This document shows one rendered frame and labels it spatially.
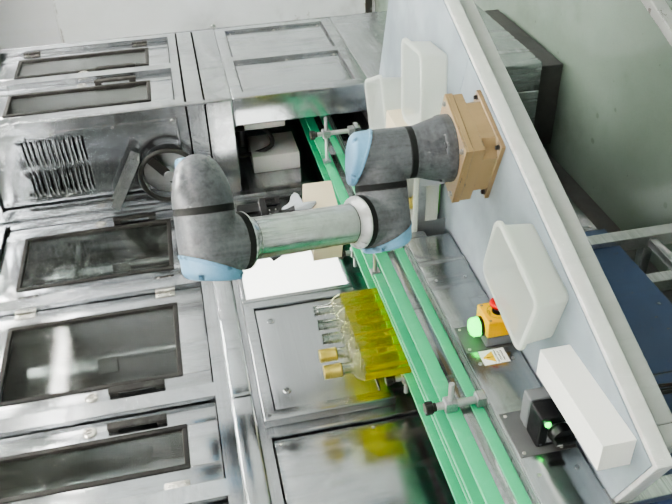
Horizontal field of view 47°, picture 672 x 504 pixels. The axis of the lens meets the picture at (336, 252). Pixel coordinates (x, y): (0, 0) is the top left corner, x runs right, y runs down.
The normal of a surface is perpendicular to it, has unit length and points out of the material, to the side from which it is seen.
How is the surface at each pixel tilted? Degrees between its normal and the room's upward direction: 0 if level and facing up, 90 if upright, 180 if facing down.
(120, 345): 90
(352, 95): 90
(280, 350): 90
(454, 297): 90
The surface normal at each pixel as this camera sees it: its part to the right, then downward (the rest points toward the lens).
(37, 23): 0.22, 0.57
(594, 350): -0.98, 0.15
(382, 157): 0.15, 0.08
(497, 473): -0.03, -0.81
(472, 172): 0.21, 0.82
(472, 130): 0.05, -0.56
